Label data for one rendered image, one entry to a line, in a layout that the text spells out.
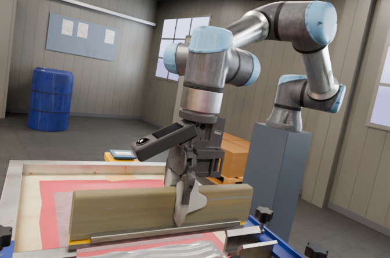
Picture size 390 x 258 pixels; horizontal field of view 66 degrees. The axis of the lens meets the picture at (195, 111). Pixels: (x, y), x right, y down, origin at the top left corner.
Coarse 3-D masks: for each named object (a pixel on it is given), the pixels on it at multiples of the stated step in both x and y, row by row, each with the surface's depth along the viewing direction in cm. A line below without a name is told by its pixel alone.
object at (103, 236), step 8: (184, 224) 57; (192, 224) 57; (200, 224) 58; (208, 224) 58; (216, 224) 59; (224, 224) 60; (232, 224) 61; (96, 232) 49; (104, 232) 50; (112, 232) 50; (120, 232) 51; (128, 232) 51; (136, 232) 51; (144, 232) 52; (152, 232) 53; (160, 232) 54; (168, 232) 54; (176, 232) 55; (96, 240) 48; (104, 240) 49; (112, 240) 50
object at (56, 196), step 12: (60, 180) 95; (72, 180) 97; (84, 180) 99; (96, 180) 100; (48, 192) 86; (60, 192) 87; (72, 192) 88; (48, 204) 79; (60, 204) 80; (48, 216) 74; (60, 216) 74; (48, 228) 69; (60, 228) 69; (48, 240) 64; (60, 240) 65; (84, 252) 62; (96, 252) 63; (108, 252) 64
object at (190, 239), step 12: (108, 180) 102; (132, 180) 106; (144, 180) 108; (156, 180) 110; (156, 240) 72; (168, 240) 72; (180, 240) 73; (192, 240) 74; (204, 240) 75; (216, 240) 76
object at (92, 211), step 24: (96, 192) 49; (120, 192) 51; (144, 192) 53; (168, 192) 55; (216, 192) 59; (240, 192) 62; (72, 216) 48; (96, 216) 49; (120, 216) 51; (144, 216) 53; (168, 216) 55; (192, 216) 58; (216, 216) 60; (240, 216) 63; (72, 240) 48
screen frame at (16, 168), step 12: (12, 168) 90; (24, 168) 95; (36, 168) 96; (48, 168) 98; (60, 168) 100; (72, 168) 101; (84, 168) 103; (96, 168) 105; (108, 168) 107; (120, 168) 109; (132, 168) 111; (144, 168) 114; (156, 168) 116; (12, 180) 82; (12, 192) 75; (0, 204) 69; (12, 204) 70; (0, 216) 64; (12, 216) 65; (12, 240) 57
